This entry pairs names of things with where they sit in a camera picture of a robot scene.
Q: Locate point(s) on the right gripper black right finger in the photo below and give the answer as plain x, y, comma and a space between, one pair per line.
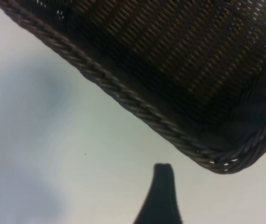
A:
170, 200

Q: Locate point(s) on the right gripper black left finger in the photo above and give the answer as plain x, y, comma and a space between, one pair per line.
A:
153, 200

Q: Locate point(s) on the dark brown woven basket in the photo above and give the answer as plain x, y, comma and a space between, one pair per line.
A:
181, 58

